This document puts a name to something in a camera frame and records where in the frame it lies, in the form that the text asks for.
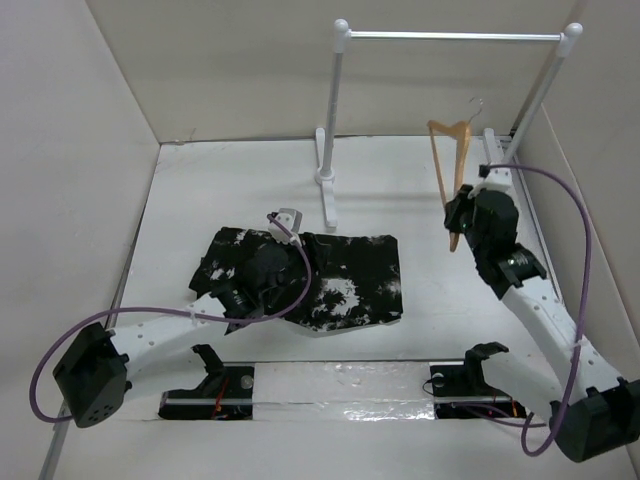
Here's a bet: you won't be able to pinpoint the wooden clothes hanger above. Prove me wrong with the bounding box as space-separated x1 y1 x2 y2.
426 98 486 254

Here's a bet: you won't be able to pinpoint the black white patterned trousers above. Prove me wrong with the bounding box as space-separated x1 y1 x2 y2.
189 227 403 332

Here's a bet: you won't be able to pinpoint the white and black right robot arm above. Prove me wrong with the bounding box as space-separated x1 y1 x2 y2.
445 185 639 463

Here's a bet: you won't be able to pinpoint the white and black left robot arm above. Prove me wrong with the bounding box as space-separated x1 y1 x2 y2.
53 245 291 428

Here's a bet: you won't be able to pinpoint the white metal clothes rack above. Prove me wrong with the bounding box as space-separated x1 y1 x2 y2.
314 18 585 232

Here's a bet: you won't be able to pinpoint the silver foil tape strip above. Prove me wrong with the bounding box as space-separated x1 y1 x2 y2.
252 361 435 422

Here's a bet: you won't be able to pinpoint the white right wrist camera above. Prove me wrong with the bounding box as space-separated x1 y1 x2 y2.
475 164 512 193

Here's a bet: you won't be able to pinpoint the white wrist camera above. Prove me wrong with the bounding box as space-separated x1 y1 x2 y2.
267 208 303 245
475 164 512 193

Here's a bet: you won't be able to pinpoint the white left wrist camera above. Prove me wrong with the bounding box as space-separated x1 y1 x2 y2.
267 208 303 245

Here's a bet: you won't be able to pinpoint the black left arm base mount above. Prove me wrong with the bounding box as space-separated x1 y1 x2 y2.
158 344 255 421

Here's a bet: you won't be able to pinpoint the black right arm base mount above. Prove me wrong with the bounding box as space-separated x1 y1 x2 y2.
422 363 527 420

